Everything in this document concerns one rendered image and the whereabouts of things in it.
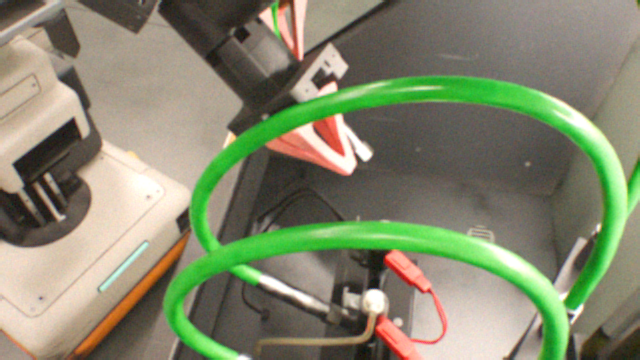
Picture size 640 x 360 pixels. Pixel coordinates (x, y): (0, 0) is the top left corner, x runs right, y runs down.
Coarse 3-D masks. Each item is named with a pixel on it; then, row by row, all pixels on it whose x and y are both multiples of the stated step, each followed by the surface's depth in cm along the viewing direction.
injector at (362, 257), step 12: (348, 252) 60; (360, 252) 59; (372, 252) 57; (384, 252) 56; (360, 264) 60; (372, 264) 58; (384, 264) 58; (372, 276) 61; (384, 276) 62; (372, 288) 63
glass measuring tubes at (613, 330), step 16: (624, 304) 53; (608, 320) 56; (624, 320) 54; (576, 336) 63; (592, 336) 59; (608, 336) 57; (624, 336) 56; (576, 352) 62; (592, 352) 60; (608, 352) 60; (624, 352) 52
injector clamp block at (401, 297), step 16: (336, 272) 66; (352, 272) 66; (336, 288) 65; (352, 288) 65; (384, 288) 65; (400, 288) 65; (336, 304) 63; (400, 304) 63; (400, 320) 62; (336, 336) 61; (352, 336) 61; (320, 352) 60; (336, 352) 60; (352, 352) 60; (384, 352) 60
